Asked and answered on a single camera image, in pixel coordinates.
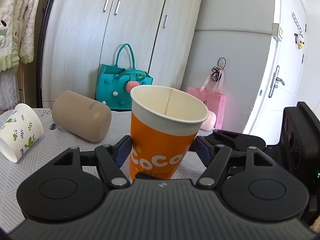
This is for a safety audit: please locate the orange paper cup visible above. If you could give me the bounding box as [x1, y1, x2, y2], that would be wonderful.
[129, 85, 209, 180]

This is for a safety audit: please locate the beige cylindrical cup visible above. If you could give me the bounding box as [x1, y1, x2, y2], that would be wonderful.
[52, 90, 112, 142]

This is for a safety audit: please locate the white floral paper cup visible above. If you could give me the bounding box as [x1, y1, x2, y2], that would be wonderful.
[1, 103, 43, 163]

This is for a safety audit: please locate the pink paper gift bag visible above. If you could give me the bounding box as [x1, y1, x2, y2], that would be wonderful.
[187, 67, 226, 129]

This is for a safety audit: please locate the white patterned tablecloth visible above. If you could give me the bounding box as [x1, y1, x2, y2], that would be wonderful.
[0, 108, 216, 233]

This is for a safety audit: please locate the white door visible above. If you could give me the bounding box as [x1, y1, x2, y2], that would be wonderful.
[245, 0, 306, 145]

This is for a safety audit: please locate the teal felt handbag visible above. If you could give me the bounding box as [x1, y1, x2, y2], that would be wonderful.
[95, 43, 153, 111]

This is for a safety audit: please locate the penguin door ornament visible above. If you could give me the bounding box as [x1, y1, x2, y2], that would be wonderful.
[292, 12, 304, 49]

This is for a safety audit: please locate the white wooden wardrobe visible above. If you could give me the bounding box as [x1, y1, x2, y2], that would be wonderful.
[42, 0, 201, 107]

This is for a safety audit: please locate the black clothes rack pole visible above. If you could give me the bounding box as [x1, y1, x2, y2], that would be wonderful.
[36, 0, 54, 108]

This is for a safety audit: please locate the white fluffy robe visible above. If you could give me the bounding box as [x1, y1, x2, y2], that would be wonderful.
[1, 0, 39, 111]

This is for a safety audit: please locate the silver door handle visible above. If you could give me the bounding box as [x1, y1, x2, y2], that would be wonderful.
[268, 65, 285, 98]

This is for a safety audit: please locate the black cord on hook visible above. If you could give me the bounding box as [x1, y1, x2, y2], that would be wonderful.
[210, 57, 227, 82]

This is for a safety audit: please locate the wall light switch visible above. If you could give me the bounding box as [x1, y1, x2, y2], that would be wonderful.
[272, 23, 283, 42]

